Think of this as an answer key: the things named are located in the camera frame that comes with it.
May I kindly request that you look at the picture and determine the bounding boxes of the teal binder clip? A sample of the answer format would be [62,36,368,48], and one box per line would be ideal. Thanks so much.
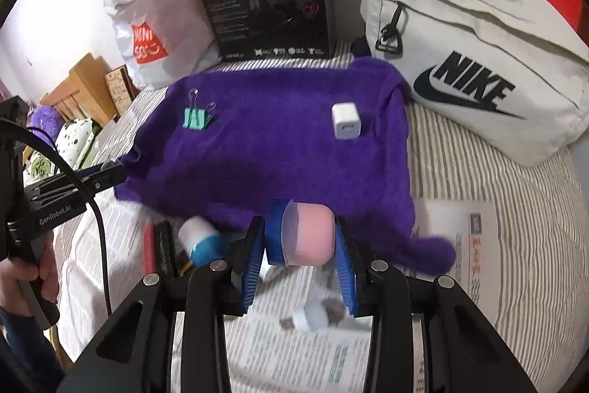
[183,89,216,131]

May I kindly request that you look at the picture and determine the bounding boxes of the purple plush toy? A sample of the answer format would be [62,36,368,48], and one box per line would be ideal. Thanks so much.
[27,106,65,143]

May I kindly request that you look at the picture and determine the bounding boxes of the brown Grand Reserve lighter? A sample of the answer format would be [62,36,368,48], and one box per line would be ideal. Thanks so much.
[176,251,193,277]

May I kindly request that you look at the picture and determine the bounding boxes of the white Miniso plastic bag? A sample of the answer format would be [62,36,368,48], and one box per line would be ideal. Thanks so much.
[102,0,221,90]

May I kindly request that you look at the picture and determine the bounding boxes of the wooden headboard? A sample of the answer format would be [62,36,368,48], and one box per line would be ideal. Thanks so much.
[40,53,118,127]

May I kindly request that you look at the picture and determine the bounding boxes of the purple towel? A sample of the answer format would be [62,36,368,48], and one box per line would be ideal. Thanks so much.
[115,58,456,276]

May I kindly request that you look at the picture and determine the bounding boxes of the white spotted pillow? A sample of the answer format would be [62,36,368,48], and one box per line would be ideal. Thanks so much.
[56,119,95,169]

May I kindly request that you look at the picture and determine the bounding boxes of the black cable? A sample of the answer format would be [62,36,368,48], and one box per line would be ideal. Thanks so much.
[0,117,113,315]

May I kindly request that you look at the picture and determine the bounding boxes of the small white USB light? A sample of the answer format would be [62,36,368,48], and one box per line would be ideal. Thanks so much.
[279,298,348,333]

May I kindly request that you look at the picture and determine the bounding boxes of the black lipstick tube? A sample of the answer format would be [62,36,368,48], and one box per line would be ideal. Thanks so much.
[154,221,178,278]

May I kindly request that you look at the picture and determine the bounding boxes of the white Nike waist bag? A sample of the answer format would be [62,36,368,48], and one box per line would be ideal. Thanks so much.
[360,0,588,166]

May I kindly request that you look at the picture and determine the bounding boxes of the blue bottle white caps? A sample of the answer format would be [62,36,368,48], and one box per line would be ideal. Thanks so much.
[178,217,227,268]

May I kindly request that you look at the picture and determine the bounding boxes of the pink and blue small case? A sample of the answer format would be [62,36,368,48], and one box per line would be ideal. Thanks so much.
[264,200,335,267]

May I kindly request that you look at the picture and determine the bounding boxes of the white USB charger cube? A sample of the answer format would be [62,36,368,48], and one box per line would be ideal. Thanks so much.
[331,103,361,141]

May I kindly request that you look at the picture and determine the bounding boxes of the newspaper sheet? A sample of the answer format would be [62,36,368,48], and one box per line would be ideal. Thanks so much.
[55,189,500,393]

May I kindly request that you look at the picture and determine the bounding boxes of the brown patterned book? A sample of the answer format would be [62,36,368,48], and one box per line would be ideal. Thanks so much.
[105,65,139,116]

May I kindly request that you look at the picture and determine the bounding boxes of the person's left hand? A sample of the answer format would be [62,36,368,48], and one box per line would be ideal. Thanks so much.
[0,231,60,317]

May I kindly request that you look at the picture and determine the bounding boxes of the red pen clear cap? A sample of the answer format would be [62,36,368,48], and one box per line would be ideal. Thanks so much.
[143,221,158,275]

